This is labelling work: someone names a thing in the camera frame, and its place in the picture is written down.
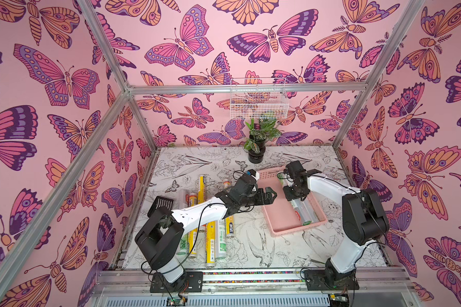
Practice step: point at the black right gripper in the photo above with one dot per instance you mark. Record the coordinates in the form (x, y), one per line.
(292, 188)

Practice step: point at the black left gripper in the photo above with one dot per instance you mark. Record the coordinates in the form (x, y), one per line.
(267, 201)

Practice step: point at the white green 300 wrap roll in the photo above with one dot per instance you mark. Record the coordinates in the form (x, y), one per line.
(286, 181)

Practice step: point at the pink perforated plastic basket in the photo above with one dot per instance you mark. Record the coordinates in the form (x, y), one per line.
(286, 217)

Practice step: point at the clear white wrap roll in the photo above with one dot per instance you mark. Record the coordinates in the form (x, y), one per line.
(306, 212)

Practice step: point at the yellow red wrap roll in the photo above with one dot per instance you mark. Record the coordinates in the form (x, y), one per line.
(229, 221)

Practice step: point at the long yellow wrap roll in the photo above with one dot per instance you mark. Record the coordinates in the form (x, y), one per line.
(201, 189)

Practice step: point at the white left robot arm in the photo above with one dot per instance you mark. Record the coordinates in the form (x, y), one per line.
(159, 238)

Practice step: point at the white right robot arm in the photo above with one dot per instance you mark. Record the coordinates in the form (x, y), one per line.
(363, 217)

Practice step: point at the yellow wrap roll front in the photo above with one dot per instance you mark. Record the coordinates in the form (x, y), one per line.
(210, 245)

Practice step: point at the potted green plant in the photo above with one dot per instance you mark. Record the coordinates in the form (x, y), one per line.
(261, 131)

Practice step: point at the black slotted scoop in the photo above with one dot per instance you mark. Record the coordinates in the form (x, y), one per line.
(160, 202)

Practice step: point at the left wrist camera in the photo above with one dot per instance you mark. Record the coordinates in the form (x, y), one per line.
(254, 174)

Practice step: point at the white wire wall basket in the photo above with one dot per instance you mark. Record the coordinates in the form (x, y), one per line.
(258, 101)

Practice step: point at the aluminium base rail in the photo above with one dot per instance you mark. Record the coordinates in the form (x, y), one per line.
(375, 286)

